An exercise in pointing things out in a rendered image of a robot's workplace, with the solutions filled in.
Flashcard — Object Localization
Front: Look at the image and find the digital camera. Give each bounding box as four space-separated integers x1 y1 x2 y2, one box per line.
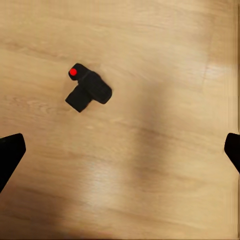
66 63 112 113

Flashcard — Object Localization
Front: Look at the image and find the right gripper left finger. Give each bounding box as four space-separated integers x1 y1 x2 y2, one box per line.
0 133 26 194

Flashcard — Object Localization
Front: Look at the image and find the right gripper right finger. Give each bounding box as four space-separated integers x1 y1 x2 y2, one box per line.
224 133 240 173

